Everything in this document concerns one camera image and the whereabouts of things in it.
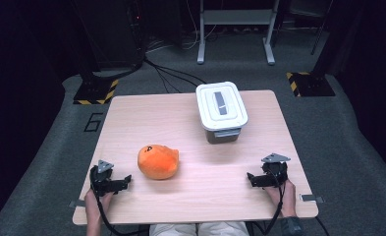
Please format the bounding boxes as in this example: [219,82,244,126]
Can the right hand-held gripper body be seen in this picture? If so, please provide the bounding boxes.
[260,152,292,189]

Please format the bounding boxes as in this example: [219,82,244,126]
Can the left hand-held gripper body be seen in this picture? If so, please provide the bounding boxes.
[89,159,120,198]

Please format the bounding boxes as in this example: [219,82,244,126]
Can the orange plush toy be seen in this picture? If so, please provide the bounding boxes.
[137,144,181,181]

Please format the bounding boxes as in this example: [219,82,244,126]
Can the white lidded plastic box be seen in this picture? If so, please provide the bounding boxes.
[195,81,249,133]

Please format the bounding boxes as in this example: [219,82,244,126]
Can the person's left hand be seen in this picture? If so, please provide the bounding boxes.
[83,189,115,218]

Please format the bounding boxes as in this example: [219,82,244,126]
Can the person's right hand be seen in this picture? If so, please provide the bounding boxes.
[264,178,298,218]

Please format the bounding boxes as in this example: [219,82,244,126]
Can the person's right leg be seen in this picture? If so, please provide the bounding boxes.
[198,221,250,236]

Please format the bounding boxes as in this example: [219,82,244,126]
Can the person's leg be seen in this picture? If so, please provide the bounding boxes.
[198,221,250,236]
[148,222,200,236]

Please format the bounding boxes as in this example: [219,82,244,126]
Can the person's left leg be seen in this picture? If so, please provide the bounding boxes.
[148,222,200,236]

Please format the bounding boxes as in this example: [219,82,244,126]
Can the dark equipment cabinet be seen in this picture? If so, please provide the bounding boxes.
[72,0,146,72]

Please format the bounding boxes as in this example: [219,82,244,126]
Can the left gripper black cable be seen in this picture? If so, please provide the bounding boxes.
[88,165,149,236]

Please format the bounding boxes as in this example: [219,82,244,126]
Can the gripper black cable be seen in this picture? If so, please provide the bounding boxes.
[88,165,149,236]
[257,168,288,236]

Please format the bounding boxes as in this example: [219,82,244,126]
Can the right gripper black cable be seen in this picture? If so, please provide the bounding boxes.
[257,168,288,236]

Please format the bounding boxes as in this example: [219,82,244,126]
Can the black yellow striped base plate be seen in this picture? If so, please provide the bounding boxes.
[73,78,120,106]
[285,71,336,98]

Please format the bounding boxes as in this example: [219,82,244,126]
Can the black floor cables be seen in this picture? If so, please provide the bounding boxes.
[143,56,208,94]

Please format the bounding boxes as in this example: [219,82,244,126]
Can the dark stand post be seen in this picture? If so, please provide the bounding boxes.
[311,0,357,77]

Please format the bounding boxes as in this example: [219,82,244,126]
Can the white hanging cables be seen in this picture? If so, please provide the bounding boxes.
[180,0,222,51]

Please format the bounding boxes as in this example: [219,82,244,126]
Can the white metal stand frame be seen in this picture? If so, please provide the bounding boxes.
[196,0,282,66]

